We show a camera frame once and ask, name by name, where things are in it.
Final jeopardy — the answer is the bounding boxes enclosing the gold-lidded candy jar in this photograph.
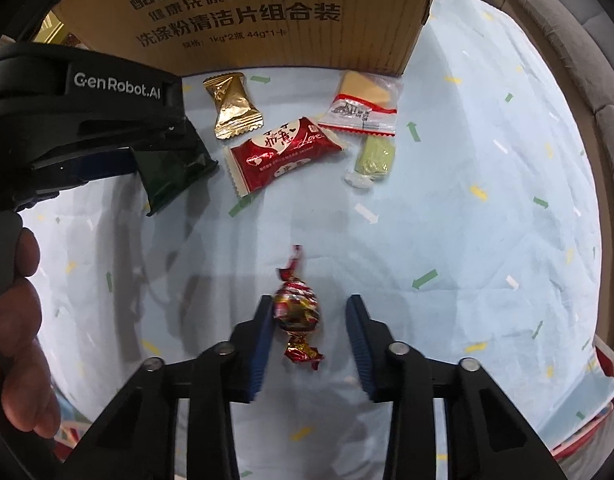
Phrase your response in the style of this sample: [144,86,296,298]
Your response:
[32,7,95,52]

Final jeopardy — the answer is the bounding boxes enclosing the colourful striped mat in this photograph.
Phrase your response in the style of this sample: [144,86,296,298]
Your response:
[52,342,614,473]

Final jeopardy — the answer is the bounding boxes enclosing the grey sectional sofa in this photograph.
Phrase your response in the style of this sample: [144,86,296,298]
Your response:
[444,0,614,346]

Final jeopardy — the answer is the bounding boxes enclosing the dark green snack packet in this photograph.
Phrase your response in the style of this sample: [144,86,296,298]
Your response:
[132,127,219,217]

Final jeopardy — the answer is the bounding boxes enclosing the brown cardboard box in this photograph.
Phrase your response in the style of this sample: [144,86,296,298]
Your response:
[52,0,445,77]

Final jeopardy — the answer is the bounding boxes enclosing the person's left hand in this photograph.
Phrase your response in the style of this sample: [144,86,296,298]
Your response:
[0,227,62,438]

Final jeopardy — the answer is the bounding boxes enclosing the green wafer packet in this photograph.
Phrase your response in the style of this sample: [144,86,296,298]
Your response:
[343,132,395,190]

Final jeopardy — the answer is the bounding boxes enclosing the clear cheese wedge packet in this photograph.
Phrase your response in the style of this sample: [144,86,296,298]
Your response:
[317,70,404,137]

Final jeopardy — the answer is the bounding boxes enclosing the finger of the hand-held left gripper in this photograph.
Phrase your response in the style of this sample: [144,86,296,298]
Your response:
[14,146,142,211]
[131,112,211,162]

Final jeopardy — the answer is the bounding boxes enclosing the gold snack packet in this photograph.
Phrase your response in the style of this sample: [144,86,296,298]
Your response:
[203,73,264,141]

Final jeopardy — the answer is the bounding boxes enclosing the red gold twisted candy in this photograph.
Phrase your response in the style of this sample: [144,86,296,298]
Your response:
[273,244,325,372]

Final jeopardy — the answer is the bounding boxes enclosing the red snack packet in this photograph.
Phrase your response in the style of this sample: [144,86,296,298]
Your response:
[223,116,349,197]

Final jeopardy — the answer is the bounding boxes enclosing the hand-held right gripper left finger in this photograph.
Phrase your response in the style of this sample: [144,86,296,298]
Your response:
[62,294,277,480]

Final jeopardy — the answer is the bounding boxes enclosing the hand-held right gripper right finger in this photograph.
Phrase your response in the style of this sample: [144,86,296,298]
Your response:
[345,294,558,480]

